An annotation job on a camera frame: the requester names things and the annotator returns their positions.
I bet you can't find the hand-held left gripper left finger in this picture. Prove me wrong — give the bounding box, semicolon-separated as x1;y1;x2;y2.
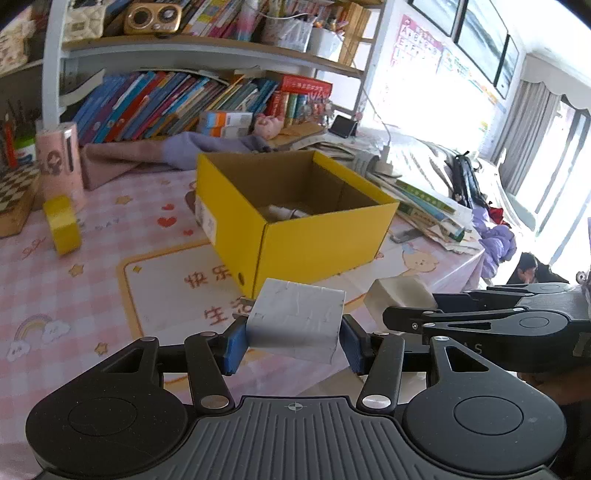
99;318;251;415

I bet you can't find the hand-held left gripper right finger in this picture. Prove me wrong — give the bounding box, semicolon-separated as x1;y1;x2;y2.
341;315;505;415

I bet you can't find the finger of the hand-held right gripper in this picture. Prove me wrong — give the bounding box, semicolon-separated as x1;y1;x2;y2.
431;282;583;312
382;306;574;343

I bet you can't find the white block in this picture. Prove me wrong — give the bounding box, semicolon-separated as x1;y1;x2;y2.
365;275;437;321

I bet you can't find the grey taped block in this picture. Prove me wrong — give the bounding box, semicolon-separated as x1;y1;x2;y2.
246;278;347;364

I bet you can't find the yellow cardboard box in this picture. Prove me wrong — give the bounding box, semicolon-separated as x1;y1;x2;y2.
194;148;400;300

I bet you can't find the purple clothes heap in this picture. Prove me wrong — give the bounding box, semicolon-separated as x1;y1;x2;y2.
471;207;517;280

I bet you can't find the pile of papers and books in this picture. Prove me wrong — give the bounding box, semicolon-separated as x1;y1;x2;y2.
272;122;485;254

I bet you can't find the black backpack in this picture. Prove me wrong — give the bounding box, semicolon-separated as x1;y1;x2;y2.
445;151;488;209

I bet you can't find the small white bottle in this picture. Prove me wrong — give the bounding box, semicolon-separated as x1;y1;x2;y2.
267;204;315;223

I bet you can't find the pink checked tablecloth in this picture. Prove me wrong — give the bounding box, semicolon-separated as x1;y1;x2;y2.
0;161;485;467

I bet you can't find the white power adapter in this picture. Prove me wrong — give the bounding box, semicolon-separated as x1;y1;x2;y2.
376;141;402;176

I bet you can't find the grey curtain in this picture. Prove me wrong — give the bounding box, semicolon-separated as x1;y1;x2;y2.
496;78;591;222

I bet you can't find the black phone stand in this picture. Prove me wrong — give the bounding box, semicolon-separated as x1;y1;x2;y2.
330;114;358;138

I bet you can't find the yellow block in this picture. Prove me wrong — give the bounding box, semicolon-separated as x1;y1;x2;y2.
43;195;82;256

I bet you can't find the orange and blue carton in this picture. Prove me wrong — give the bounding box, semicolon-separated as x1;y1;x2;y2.
199;111;254;131
208;124;252;138

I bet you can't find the pink cloth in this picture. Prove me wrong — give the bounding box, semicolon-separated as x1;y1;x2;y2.
81;138;195;191

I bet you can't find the pink pig plush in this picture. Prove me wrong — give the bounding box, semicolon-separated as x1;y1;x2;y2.
255;113;284;139

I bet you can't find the black framed picture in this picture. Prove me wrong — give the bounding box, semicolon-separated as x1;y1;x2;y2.
409;0;467;38
452;0;509;84
494;34;520;100

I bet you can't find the row of leaning colourful books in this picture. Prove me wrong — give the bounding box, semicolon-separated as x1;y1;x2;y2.
71;69;333;144

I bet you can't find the pink cylinder holder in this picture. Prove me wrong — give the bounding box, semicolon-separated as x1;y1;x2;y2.
36;122;86;213

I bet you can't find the thick red dictionary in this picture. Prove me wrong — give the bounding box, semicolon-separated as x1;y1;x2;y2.
272;74;334;95

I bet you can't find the wooden chessboard box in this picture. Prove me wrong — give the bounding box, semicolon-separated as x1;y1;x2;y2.
0;164;42;238

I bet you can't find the white storage box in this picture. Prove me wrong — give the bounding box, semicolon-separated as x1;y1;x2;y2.
308;28;345;61

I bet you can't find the bamboo coloured book set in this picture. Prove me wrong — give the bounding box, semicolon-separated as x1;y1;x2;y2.
339;2;372;70

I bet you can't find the cluster of pens and pencils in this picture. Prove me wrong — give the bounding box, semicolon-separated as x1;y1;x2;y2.
0;99;40;169

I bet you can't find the clear pen cup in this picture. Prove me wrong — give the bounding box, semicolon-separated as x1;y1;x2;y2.
261;14;315;51

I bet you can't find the white spray bottle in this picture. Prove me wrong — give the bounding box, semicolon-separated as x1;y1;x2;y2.
238;0;257;41

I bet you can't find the row of thin paperback books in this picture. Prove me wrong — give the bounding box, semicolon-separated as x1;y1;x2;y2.
104;0;370;40

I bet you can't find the white and wood bookshelf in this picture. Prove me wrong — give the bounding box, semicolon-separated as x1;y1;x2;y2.
0;0;386;139

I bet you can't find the gold retro radio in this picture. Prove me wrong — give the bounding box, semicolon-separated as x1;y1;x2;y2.
124;2;183;37

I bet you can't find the white quilted handbag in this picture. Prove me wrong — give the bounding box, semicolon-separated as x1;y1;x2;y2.
62;0;112;44

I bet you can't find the ceramic doll figurine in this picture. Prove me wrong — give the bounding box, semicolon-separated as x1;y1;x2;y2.
0;21;35;77

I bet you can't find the alphabet wall poster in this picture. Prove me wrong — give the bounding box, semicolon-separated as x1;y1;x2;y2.
392;14;446;75

